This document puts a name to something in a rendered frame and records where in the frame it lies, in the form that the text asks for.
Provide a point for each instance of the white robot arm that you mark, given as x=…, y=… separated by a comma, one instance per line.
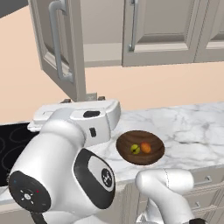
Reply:
x=55, y=163

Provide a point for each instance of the beige wall cabinet body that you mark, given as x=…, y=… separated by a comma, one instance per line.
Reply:
x=102, y=32

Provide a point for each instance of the black hob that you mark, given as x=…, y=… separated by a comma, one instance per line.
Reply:
x=11, y=145

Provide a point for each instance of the orange mango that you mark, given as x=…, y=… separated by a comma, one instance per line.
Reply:
x=145, y=147

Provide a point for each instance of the grey range hood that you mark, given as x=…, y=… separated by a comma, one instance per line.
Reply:
x=11, y=5

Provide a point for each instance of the open beige cabinet door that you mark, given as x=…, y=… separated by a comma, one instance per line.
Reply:
x=76, y=49

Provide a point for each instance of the brown wooden bowl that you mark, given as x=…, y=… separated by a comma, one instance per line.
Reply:
x=151, y=137

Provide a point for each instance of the beige drawer front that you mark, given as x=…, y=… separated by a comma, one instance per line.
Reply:
x=211, y=201
x=217, y=175

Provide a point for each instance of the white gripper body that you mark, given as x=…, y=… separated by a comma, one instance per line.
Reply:
x=112, y=109

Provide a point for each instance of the closed beige cabinet door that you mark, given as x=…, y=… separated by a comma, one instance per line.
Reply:
x=163, y=32
x=214, y=32

